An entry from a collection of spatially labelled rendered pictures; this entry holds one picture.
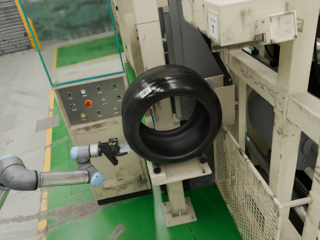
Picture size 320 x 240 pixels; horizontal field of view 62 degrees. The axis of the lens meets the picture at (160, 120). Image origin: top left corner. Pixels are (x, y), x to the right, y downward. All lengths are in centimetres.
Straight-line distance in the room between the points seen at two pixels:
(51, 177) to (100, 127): 89
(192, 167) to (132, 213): 106
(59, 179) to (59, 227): 138
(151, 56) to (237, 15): 73
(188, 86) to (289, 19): 55
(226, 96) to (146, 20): 69
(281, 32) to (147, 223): 195
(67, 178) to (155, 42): 89
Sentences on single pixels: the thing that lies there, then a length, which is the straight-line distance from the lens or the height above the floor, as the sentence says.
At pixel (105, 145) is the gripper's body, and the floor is 109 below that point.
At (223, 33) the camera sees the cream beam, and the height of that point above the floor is 169.
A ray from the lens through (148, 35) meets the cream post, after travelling 161.
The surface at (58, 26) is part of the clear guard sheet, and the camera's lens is 200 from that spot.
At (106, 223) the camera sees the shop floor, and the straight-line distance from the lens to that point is 263.
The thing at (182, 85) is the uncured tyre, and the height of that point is 141.
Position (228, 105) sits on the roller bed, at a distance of 183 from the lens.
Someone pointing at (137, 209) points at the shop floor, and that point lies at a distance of 264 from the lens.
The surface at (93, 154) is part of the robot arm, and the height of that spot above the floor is 106.
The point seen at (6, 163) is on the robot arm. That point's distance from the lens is 147.
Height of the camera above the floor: 194
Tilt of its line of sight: 31 degrees down
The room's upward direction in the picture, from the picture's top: 10 degrees counter-clockwise
